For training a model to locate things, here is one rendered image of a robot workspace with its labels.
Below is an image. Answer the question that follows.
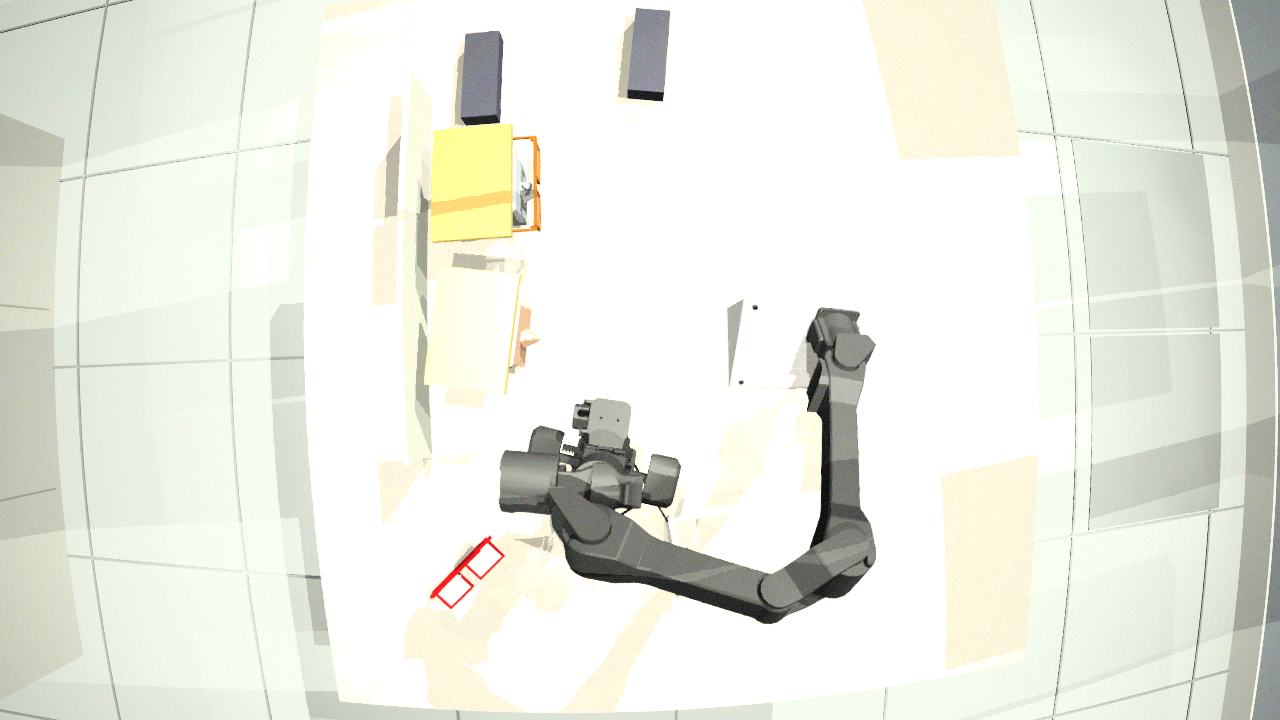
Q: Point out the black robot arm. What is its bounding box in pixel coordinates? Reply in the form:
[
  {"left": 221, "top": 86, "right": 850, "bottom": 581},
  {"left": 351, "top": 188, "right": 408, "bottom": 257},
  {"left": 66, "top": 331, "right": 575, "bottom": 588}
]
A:
[{"left": 498, "top": 307, "right": 877, "bottom": 625}]

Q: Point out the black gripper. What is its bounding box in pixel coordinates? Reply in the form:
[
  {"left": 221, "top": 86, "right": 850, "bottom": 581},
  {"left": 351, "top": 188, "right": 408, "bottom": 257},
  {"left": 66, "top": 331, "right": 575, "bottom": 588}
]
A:
[{"left": 527, "top": 425, "right": 681, "bottom": 509}]

